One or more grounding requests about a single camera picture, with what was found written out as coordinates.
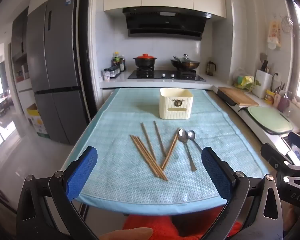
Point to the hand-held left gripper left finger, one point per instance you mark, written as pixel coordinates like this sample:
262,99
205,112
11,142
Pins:
82,172

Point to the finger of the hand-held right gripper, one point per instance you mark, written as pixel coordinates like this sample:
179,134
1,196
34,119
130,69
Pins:
275,155
298,140

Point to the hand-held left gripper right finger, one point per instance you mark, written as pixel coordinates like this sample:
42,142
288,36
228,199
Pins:
215,173

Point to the steel spoon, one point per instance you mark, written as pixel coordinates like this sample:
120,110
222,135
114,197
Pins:
191,135
183,135

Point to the wooden chopstick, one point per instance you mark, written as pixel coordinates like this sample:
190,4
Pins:
147,157
148,141
143,156
160,138
153,158
169,148
150,158

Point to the cream ribbed utensil holder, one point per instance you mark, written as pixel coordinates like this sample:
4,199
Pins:
175,105

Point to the person's right forearm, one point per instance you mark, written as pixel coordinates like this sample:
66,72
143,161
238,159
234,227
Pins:
291,217

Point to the person's left hand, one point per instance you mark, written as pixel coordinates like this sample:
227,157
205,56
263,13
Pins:
125,234

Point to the green cutting board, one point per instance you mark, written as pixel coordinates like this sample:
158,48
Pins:
267,118

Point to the pink utensil cup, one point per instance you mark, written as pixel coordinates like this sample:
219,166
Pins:
282,103

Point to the yellow packet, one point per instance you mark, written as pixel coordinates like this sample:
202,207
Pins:
270,96

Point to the light blue towel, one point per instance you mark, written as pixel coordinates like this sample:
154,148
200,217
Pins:
115,120

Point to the yellow white cardboard box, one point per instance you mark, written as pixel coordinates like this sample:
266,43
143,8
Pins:
38,123

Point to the white knife block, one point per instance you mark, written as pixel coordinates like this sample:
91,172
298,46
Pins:
262,83

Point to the wooden cutting board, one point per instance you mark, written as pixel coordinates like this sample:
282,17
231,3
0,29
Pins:
237,96

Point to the black tray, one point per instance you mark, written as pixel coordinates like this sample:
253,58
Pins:
226,100

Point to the person's red clothing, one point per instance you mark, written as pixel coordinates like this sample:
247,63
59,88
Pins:
152,221

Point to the yellow green cloth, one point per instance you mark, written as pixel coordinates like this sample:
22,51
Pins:
246,81

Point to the row of spice jars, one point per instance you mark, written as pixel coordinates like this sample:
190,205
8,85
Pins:
111,73

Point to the dark glass press pot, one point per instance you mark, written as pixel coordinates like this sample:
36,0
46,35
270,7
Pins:
211,68

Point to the dining table and chairs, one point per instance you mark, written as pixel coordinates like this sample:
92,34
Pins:
0,105

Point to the hanging printed hand towel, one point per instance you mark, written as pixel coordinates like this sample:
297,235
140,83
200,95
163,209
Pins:
273,35

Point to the black gas stove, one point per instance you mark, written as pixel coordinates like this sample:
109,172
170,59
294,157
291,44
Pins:
165,75

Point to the dark wok with lid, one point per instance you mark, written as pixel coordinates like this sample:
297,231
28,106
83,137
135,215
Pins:
185,65

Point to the group of sauce bottles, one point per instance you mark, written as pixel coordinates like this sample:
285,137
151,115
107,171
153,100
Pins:
118,63

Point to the grey refrigerator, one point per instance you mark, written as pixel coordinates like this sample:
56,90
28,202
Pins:
55,55

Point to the black clay pot red lid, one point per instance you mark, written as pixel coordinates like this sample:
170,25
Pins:
145,61

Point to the grey shelf cabinet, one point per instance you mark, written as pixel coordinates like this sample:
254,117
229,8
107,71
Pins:
20,42

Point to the black range hood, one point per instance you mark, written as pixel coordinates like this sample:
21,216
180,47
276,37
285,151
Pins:
165,25

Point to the white wall socket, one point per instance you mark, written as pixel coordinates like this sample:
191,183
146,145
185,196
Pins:
276,75

